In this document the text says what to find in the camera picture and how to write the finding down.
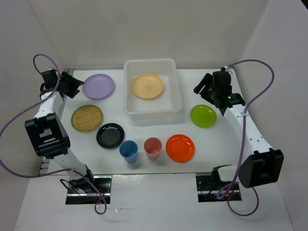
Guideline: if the green round plate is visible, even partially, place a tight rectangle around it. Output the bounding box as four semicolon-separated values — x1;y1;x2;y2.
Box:
190;104;217;128

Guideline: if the purple round plate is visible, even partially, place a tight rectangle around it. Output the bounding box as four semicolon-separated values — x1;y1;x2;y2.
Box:
82;74;115;100

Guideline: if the yellow woven pattern plate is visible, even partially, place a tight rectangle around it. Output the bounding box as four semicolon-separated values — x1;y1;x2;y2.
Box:
71;104;103;132

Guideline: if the beige round plate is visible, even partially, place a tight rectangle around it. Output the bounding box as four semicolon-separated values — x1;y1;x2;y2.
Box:
132;73;164;99

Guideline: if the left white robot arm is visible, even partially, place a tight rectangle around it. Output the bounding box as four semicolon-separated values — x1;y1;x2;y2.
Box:
25;70;96;193

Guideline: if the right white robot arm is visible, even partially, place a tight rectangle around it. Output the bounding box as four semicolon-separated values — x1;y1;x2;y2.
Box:
193;69;284;188

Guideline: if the white plastic bin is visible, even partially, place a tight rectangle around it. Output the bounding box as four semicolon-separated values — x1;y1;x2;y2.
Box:
123;58;183;125

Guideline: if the orange round plate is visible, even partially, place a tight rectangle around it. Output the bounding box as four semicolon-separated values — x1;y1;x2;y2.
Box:
166;134;195;163

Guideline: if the black round plate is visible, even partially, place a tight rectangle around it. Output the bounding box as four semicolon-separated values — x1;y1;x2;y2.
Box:
96;123;125;150

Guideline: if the pink plastic cup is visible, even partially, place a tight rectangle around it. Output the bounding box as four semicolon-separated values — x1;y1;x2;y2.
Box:
143;137;162;161

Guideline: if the blue plastic cup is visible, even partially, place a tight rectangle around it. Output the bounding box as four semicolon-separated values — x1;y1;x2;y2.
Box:
119;140;138;164

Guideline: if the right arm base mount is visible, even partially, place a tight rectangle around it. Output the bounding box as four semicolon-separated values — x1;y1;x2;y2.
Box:
195;173;242;203

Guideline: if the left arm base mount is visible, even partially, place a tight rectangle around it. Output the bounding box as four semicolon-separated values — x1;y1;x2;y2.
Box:
60;175;112;205

